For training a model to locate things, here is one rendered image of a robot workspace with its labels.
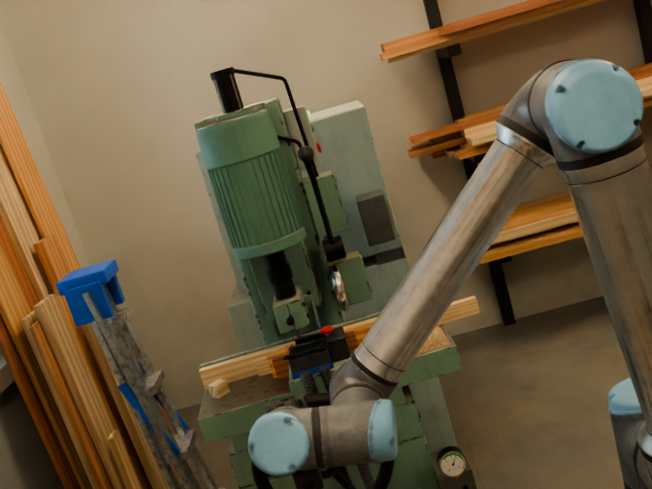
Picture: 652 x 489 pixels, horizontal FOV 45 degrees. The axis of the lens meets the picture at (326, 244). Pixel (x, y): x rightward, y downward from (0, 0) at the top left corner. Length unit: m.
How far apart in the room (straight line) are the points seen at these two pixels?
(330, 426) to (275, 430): 0.08
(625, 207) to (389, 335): 0.41
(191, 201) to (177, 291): 0.50
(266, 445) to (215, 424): 0.65
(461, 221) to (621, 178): 0.26
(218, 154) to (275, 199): 0.16
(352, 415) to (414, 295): 0.21
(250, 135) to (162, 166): 2.47
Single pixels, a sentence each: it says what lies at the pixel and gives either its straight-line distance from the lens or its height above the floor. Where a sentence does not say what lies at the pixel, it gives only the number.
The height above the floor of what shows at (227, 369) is 0.93.
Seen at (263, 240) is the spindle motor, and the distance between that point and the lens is 1.75.
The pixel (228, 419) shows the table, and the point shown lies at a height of 0.88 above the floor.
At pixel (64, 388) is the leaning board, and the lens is 3.06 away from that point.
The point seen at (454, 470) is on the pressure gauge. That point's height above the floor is 0.65.
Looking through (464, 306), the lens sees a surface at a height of 0.93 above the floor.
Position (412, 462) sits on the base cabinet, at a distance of 1.87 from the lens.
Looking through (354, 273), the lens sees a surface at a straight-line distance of 2.02.
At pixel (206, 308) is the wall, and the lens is 4.31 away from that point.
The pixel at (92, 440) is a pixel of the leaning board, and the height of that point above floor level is 0.49.
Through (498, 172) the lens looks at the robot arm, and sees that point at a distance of 1.22.
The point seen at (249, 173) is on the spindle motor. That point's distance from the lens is 1.73.
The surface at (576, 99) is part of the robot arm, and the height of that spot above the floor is 1.43.
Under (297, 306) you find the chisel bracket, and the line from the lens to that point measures 1.82.
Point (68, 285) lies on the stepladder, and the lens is 2.57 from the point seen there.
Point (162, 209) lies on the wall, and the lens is 4.22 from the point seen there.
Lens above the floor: 1.55
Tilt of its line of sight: 12 degrees down
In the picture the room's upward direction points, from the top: 16 degrees counter-clockwise
